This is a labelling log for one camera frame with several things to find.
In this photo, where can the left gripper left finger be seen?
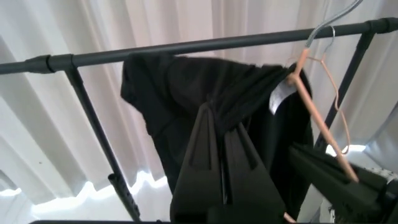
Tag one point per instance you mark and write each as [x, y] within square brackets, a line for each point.
[196, 189]

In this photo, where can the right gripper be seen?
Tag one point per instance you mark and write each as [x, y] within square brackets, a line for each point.
[390, 202]

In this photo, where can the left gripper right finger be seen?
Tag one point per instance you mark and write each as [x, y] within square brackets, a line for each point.
[248, 189]

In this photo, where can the black t-shirt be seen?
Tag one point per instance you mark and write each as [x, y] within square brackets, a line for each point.
[174, 93]

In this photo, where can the white laundry basket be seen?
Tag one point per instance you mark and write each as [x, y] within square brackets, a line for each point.
[385, 172]

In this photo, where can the black clothes rack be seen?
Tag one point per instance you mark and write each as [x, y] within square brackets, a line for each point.
[186, 46]

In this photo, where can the white curtain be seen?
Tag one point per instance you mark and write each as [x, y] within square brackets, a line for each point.
[155, 18]

